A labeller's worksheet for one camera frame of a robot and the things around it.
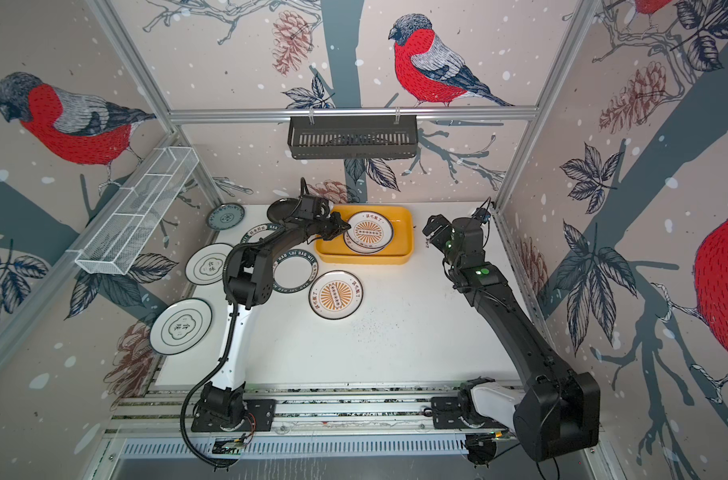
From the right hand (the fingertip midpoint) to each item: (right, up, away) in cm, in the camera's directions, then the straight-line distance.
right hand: (435, 227), depth 79 cm
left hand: (-25, +2, +25) cm, 36 cm away
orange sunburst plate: (-18, -1, +29) cm, 34 cm away
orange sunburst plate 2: (-22, -7, +25) cm, 34 cm away
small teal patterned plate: (-77, +5, +39) cm, 87 cm away
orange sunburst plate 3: (-29, -22, +16) cm, 40 cm away
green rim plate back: (-61, -2, +33) cm, 70 cm away
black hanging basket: (-24, +33, +27) cm, 49 cm away
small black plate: (-55, +9, +43) cm, 70 cm away
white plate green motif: (-77, -13, +24) cm, 82 cm away
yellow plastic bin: (-7, -8, +25) cm, 27 cm away
